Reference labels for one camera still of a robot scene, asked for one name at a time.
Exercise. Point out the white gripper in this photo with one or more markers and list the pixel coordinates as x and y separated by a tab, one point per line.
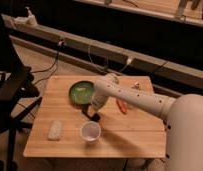
93	109

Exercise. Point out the black eraser block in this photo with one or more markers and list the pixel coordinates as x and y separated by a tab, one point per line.
94	117

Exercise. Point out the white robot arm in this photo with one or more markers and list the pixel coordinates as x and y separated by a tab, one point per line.
183	116

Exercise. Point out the orange marker pen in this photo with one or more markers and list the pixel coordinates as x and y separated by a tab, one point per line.
121	105

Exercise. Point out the black office chair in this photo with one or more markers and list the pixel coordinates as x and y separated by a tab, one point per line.
15	83

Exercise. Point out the white wall plug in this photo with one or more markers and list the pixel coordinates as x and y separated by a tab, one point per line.
129	61

